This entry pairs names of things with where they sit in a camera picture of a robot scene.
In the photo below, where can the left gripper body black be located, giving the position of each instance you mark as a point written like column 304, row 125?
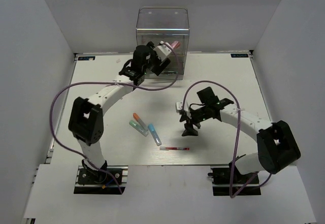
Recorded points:
column 155, row 62

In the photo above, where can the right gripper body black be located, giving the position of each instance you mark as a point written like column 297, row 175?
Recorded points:
column 198, row 115

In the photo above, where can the pink capped red stapler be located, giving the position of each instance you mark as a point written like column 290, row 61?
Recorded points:
column 175, row 44

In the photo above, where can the red pen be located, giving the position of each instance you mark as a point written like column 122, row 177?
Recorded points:
column 174, row 148

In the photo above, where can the clear acrylic drawer organizer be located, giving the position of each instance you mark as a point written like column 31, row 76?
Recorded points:
column 167, row 24

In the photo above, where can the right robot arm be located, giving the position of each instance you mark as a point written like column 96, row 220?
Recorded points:
column 276, row 145

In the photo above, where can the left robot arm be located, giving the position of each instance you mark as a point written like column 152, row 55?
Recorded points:
column 87, row 116

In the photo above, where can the blue capped marker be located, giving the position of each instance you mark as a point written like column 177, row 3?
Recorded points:
column 154, row 134

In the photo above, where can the orange capped marker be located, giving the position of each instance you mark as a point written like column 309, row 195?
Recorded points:
column 140, row 121

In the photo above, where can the green capped marker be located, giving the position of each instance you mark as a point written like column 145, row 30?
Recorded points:
column 139, row 128

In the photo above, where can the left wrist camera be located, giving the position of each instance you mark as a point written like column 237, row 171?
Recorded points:
column 162, row 51

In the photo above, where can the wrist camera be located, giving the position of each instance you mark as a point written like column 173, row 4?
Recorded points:
column 162, row 51
column 182, row 108

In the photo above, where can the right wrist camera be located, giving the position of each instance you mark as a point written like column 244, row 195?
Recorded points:
column 182, row 108

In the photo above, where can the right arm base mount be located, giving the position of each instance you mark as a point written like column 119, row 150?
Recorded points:
column 220, row 177

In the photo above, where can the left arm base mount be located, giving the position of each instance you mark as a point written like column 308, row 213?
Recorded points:
column 88, row 183

